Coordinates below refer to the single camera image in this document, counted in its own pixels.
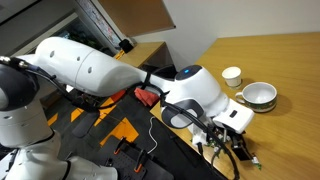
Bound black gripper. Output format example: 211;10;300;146
213;127;252;161

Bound green white candy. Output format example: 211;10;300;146
251;154;262;170

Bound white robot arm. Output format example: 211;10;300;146
0;37;254;180

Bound white paper cup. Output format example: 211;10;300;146
221;66;242;88

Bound white green ceramic mug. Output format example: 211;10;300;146
235;82;277;113

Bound orange cloth on chair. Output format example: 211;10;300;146
134;88;159;106

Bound wooden side desk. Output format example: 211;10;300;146
115;41;166;67

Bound cork bulletin board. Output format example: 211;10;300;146
98;0;175;37

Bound white cable on floor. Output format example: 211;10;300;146
146;115;159;155

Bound orange handled clamp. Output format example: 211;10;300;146
133;149;147;173
113;136;126;155

